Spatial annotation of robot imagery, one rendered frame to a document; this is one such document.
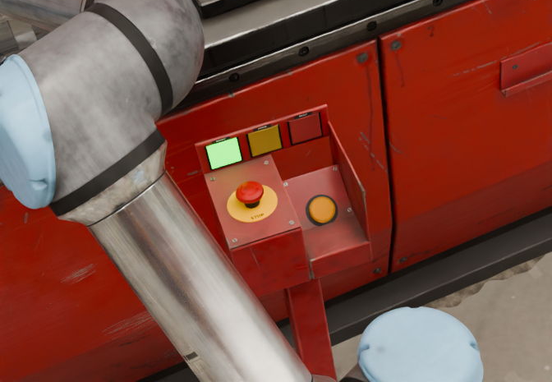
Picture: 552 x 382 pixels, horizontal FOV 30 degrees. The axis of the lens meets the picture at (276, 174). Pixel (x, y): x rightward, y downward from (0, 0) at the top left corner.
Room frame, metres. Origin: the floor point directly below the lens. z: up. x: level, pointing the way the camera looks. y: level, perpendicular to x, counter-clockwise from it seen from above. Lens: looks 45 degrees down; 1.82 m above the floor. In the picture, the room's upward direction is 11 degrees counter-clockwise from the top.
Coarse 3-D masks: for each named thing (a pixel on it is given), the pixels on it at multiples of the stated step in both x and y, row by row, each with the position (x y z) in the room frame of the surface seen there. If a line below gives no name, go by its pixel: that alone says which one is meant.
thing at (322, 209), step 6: (318, 198) 1.04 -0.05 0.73; (324, 198) 1.04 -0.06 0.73; (312, 204) 1.03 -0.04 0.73; (318, 204) 1.03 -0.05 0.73; (324, 204) 1.03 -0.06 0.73; (330, 204) 1.03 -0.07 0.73; (312, 210) 1.02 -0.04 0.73; (318, 210) 1.02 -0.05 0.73; (324, 210) 1.02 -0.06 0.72; (330, 210) 1.02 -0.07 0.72; (312, 216) 1.02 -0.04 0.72; (318, 216) 1.02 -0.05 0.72; (324, 216) 1.02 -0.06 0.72; (330, 216) 1.01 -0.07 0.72; (318, 222) 1.01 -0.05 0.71; (324, 222) 1.01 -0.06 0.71
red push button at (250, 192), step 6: (240, 186) 1.02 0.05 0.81; (246, 186) 1.02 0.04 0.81; (252, 186) 1.01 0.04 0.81; (258, 186) 1.01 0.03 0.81; (240, 192) 1.01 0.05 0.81; (246, 192) 1.01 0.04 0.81; (252, 192) 1.00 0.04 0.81; (258, 192) 1.00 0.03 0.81; (240, 198) 1.00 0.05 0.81; (246, 198) 1.00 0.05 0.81; (252, 198) 1.00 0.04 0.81; (258, 198) 1.00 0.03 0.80; (246, 204) 1.00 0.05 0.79; (252, 204) 1.00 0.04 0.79; (258, 204) 1.01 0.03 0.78
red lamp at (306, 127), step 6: (312, 114) 1.11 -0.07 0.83; (318, 114) 1.11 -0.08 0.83; (294, 120) 1.11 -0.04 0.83; (300, 120) 1.11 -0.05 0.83; (306, 120) 1.11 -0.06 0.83; (312, 120) 1.11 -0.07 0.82; (318, 120) 1.11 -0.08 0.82; (294, 126) 1.11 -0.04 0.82; (300, 126) 1.11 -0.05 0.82; (306, 126) 1.11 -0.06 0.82; (312, 126) 1.11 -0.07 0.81; (318, 126) 1.11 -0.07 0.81; (294, 132) 1.11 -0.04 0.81; (300, 132) 1.11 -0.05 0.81; (306, 132) 1.11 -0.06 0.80; (312, 132) 1.11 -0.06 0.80; (318, 132) 1.11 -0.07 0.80; (294, 138) 1.11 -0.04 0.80; (300, 138) 1.11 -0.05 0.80; (306, 138) 1.11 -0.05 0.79; (312, 138) 1.11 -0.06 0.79
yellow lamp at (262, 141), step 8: (272, 128) 1.10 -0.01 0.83; (248, 136) 1.10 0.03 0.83; (256, 136) 1.10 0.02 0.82; (264, 136) 1.10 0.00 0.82; (272, 136) 1.10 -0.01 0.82; (256, 144) 1.10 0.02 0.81; (264, 144) 1.10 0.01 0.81; (272, 144) 1.10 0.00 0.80; (280, 144) 1.10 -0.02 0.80; (256, 152) 1.10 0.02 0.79; (264, 152) 1.10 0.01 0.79
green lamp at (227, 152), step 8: (216, 144) 1.09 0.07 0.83; (224, 144) 1.09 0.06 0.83; (232, 144) 1.09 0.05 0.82; (208, 152) 1.09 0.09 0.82; (216, 152) 1.09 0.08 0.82; (224, 152) 1.09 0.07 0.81; (232, 152) 1.09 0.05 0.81; (216, 160) 1.09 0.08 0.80; (224, 160) 1.09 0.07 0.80; (232, 160) 1.09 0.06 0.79
